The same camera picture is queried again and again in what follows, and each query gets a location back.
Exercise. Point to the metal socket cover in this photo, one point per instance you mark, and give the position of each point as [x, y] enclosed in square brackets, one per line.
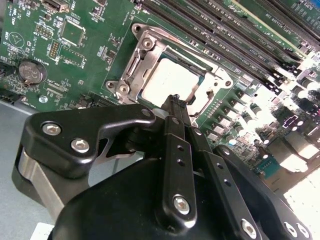
[147, 67]

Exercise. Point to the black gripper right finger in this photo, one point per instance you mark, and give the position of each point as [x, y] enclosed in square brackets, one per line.
[216, 175]

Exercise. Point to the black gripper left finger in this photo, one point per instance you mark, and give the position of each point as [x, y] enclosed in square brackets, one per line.
[105, 117]

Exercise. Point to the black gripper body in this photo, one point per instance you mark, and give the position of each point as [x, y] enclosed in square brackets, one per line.
[120, 205]

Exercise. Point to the silver CPU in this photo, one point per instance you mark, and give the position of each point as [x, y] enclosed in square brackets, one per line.
[170, 82]

